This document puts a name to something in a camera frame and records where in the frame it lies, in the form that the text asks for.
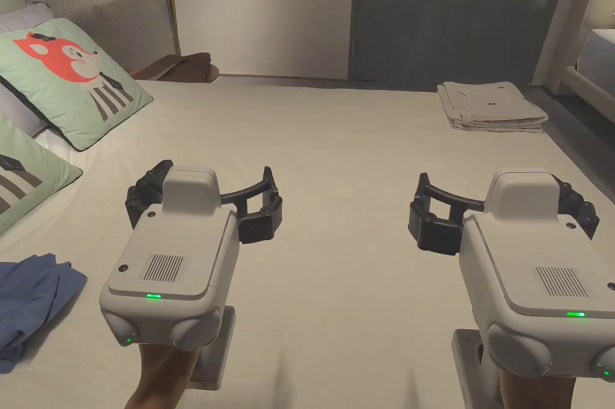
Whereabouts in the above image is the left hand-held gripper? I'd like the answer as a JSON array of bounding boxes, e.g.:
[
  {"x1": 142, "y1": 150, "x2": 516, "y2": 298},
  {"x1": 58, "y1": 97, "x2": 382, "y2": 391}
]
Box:
[{"x1": 99, "y1": 159, "x2": 284, "y2": 390}]

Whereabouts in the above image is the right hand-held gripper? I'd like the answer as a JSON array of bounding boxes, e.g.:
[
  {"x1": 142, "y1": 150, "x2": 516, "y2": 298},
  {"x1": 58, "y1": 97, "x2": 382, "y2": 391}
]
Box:
[{"x1": 409, "y1": 168, "x2": 615, "y2": 409}]

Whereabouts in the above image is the person's left hand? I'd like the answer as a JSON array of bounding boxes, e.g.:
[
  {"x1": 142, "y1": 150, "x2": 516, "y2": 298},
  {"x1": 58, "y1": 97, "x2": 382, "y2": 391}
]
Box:
[{"x1": 124, "y1": 339, "x2": 198, "y2": 409}]

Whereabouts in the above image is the person's right hand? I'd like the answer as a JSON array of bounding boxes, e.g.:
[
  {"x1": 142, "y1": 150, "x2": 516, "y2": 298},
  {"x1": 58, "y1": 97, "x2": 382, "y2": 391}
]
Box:
[{"x1": 499, "y1": 370, "x2": 590, "y2": 409}]

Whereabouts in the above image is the folded beige cloth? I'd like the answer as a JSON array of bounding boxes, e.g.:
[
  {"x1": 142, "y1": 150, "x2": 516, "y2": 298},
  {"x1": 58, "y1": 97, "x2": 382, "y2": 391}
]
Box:
[{"x1": 436, "y1": 80, "x2": 550, "y2": 134}]

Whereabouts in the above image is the dark brown cloth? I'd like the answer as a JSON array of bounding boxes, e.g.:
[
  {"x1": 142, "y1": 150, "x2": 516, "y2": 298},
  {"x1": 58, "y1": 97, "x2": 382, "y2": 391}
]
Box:
[{"x1": 131, "y1": 52, "x2": 220, "y2": 83}]

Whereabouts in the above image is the bed with beige sheet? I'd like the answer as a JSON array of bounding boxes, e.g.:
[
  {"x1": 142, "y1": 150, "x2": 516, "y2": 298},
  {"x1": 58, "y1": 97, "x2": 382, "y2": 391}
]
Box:
[{"x1": 0, "y1": 78, "x2": 615, "y2": 409}]

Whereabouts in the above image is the green cushion with striped print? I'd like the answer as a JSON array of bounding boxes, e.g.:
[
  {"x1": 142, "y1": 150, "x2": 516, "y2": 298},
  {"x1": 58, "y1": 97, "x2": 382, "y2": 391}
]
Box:
[{"x1": 0, "y1": 113, "x2": 84, "y2": 237}]

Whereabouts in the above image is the green cushion with fox print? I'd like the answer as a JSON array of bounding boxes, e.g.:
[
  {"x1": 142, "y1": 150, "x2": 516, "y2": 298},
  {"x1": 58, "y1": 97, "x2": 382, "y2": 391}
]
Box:
[{"x1": 0, "y1": 17, "x2": 154, "y2": 153}]

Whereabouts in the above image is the blue garment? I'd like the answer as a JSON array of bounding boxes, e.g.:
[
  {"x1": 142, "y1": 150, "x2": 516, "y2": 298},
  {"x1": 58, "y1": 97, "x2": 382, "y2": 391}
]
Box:
[{"x1": 0, "y1": 252, "x2": 89, "y2": 375}]

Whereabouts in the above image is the grey pillow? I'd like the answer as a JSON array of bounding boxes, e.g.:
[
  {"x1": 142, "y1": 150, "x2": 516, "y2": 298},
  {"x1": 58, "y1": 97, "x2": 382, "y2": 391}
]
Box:
[
  {"x1": 0, "y1": 0, "x2": 55, "y2": 37},
  {"x1": 0, "y1": 79, "x2": 50, "y2": 139}
]

